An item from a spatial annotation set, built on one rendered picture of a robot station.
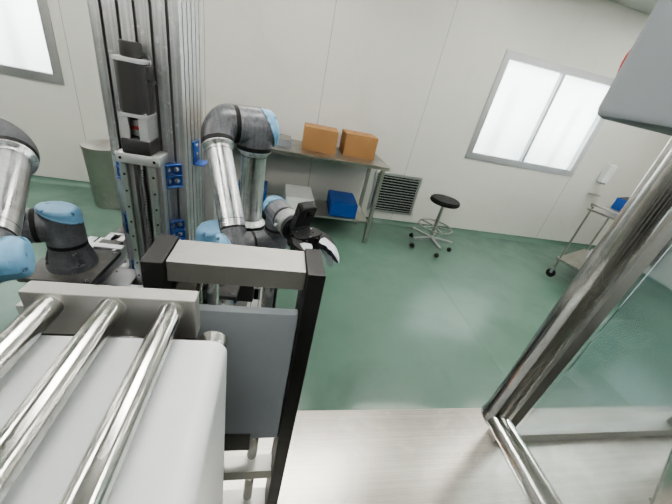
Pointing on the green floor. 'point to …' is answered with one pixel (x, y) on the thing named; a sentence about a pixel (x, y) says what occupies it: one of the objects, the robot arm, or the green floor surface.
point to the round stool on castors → (438, 219)
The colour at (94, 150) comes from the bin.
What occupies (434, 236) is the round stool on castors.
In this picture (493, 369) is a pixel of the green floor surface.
